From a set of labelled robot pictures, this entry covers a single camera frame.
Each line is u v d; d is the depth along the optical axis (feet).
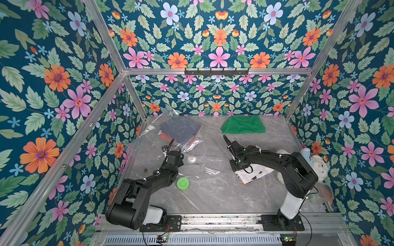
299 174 1.62
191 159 3.13
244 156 2.18
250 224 2.46
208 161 3.10
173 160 2.31
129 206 1.39
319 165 2.69
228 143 2.52
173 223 2.42
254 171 2.93
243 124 3.67
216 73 3.05
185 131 3.24
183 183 2.70
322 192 2.85
